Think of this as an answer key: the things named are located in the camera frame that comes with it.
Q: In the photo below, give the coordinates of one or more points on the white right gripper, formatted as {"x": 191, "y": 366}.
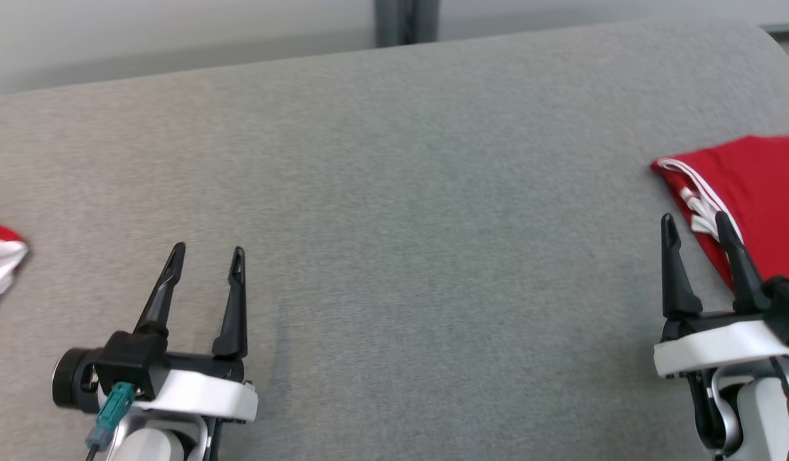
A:
{"x": 715, "y": 346}

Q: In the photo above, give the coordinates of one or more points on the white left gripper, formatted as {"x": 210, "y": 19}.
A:
{"x": 202, "y": 394}

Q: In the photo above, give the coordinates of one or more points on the red basketball jersey number 23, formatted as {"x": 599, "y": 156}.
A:
{"x": 766, "y": 186}

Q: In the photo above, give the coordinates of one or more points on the red shorts white stripe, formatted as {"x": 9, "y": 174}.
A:
{"x": 0, "y": 256}

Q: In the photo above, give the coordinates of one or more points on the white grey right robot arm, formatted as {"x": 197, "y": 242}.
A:
{"x": 763, "y": 416}

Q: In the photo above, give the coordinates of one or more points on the grey fabric padded surface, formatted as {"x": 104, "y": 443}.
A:
{"x": 401, "y": 224}

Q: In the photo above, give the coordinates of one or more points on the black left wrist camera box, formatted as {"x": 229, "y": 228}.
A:
{"x": 132, "y": 358}

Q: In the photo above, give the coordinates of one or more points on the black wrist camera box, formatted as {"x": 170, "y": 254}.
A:
{"x": 788, "y": 307}
{"x": 132, "y": 358}

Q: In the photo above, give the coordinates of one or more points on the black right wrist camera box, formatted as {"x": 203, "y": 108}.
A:
{"x": 788, "y": 307}

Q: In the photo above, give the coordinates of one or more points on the grey vertical partition post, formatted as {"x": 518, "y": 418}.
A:
{"x": 407, "y": 22}

